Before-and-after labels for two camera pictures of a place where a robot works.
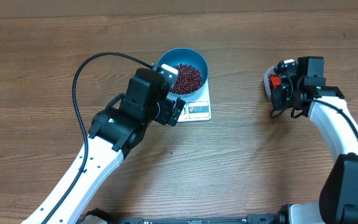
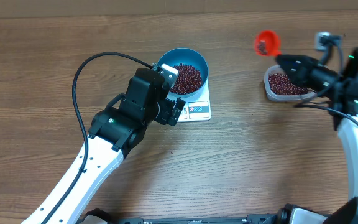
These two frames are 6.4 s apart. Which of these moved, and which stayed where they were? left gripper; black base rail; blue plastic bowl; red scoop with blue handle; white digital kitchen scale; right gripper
Moved: right gripper; red scoop with blue handle
Stayed: white digital kitchen scale; left gripper; black base rail; blue plastic bowl
